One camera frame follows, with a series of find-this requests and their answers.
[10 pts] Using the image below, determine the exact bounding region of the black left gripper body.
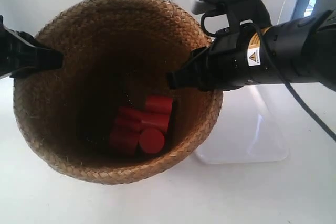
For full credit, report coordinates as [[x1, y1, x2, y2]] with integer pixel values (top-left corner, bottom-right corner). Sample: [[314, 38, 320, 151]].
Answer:
[[1, 15, 34, 79]]

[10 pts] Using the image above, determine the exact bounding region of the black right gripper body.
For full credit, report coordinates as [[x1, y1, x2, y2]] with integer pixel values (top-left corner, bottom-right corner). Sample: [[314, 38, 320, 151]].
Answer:
[[188, 23, 263, 91]]

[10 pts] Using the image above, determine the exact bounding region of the brown woven wicker basket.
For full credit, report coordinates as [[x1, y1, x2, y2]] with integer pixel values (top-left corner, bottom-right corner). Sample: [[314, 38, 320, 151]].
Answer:
[[13, 0, 223, 185]]

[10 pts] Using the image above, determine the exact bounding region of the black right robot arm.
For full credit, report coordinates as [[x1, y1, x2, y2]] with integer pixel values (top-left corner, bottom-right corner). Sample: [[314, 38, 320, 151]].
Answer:
[[167, 10, 335, 91]]

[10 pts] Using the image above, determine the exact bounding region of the red cylinder lying right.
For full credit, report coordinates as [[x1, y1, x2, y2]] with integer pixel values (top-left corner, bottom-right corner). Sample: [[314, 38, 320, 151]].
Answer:
[[114, 106, 170, 133]]

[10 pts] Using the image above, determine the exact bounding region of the red cylinder upright front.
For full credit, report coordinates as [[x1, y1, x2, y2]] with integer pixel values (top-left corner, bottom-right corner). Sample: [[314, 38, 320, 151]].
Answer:
[[139, 128, 165, 154]]

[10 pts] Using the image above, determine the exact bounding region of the red cylinder lying left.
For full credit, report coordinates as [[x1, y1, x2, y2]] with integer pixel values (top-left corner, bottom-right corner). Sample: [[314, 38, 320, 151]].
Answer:
[[109, 124, 140, 156]]

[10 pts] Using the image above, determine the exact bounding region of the white rectangular plastic tray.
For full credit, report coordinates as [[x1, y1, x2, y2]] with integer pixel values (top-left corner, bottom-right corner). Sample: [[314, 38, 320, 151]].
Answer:
[[195, 86, 288, 165]]

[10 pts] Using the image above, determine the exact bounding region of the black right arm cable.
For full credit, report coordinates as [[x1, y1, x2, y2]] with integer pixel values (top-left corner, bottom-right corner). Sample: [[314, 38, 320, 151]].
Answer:
[[200, 11, 336, 141]]

